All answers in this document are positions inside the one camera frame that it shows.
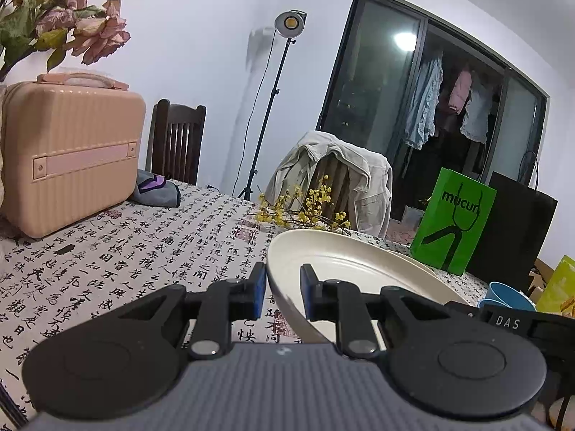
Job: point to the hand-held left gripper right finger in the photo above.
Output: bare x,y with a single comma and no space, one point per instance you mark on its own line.
307,292

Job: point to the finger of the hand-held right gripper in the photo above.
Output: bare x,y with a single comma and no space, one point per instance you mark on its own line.
462,310

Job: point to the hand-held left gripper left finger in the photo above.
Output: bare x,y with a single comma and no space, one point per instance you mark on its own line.
259,287

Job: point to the blue bowl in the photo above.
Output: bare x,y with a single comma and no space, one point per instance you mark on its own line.
505,295

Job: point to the cream round plate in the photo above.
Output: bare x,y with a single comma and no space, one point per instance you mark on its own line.
359,256

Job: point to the yellow-green snack bag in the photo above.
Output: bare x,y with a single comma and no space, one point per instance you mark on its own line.
559,283

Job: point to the cardboard box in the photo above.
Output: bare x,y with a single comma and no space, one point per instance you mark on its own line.
541,274

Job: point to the black paper bag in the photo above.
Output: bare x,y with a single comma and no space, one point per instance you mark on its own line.
516,233

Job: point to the yellow flower branches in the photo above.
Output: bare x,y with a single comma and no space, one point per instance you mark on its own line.
314,197

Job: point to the green paper bag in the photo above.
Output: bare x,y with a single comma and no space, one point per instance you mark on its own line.
431,215

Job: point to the brown wooden chair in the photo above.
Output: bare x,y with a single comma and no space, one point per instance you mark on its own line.
334,184

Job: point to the beige jacket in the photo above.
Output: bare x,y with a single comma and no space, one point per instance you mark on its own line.
373,188

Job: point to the calligraphy print tablecloth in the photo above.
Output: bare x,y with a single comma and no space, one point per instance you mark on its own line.
134,269

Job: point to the grey purple bag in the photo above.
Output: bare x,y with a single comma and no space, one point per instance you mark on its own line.
155,191

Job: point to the dark wooden chair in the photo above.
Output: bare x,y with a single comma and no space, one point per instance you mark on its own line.
179,143

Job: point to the hanging white garment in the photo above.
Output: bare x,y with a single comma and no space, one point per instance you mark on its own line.
478,116

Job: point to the hanging light blue shirt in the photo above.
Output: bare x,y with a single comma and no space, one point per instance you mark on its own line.
424,98

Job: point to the hanging pink garment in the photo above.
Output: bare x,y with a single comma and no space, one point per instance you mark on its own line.
460,90

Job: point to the black framed glass door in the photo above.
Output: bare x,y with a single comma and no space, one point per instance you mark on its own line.
359,76

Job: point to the pink ribbed suitcase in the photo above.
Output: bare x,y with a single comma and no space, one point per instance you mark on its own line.
72,152

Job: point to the studio light on stand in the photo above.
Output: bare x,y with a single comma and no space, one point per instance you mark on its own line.
289,22

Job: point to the dried pink roses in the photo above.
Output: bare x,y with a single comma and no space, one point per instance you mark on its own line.
99,31

